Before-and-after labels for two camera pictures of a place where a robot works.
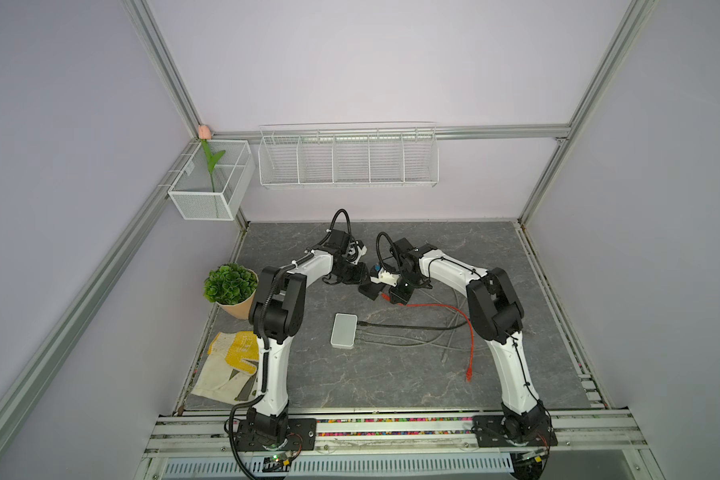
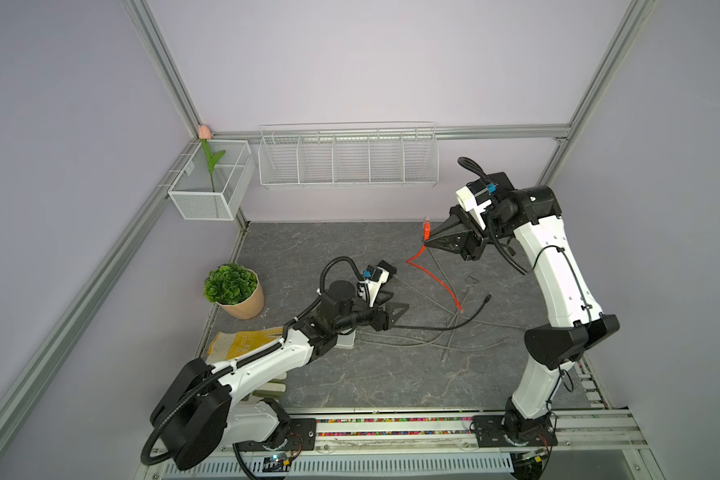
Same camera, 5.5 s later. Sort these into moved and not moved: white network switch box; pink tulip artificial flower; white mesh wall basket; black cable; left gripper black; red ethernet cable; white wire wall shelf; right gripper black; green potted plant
Moved: red ethernet cable; right gripper black; left gripper black
Not moved: pink tulip artificial flower; white wire wall shelf; green potted plant; white mesh wall basket; black cable; white network switch box
